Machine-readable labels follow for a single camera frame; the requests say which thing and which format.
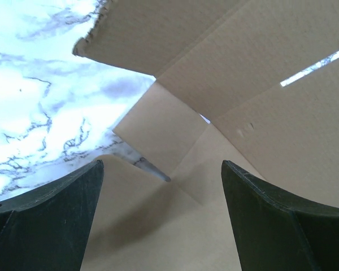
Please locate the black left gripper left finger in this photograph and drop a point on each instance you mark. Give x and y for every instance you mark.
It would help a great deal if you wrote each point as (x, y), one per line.
(48, 227)

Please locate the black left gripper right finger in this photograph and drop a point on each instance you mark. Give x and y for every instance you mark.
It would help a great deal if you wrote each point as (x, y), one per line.
(275, 229)

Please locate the brown cardboard box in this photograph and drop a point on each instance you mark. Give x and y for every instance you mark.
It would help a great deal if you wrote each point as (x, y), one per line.
(252, 82)

